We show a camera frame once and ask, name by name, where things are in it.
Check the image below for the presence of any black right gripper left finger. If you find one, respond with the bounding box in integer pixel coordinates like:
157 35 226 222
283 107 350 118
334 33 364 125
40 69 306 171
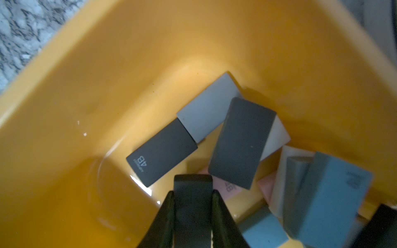
137 191 175 248

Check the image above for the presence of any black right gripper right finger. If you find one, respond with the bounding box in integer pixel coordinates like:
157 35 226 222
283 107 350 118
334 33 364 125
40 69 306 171
211 190 250 248

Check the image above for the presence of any black eraser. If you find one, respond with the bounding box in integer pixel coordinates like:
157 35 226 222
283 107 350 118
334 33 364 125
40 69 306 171
126 72 241 188
174 174 213 248
351 204 397 248
208 97 277 190

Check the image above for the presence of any white eraser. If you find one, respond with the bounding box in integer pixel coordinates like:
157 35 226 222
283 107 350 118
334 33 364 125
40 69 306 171
260 115 291 162
269 145 315 219

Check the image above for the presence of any black eraser bottom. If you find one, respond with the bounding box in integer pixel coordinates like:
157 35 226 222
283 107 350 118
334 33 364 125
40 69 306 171
351 204 397 248

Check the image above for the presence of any yellow storage box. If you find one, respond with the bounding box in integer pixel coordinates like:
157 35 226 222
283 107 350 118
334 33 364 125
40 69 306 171
1 1 397 248

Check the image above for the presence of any patterned white bowl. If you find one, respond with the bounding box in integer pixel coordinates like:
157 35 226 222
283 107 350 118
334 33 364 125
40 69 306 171
341 0 397 65

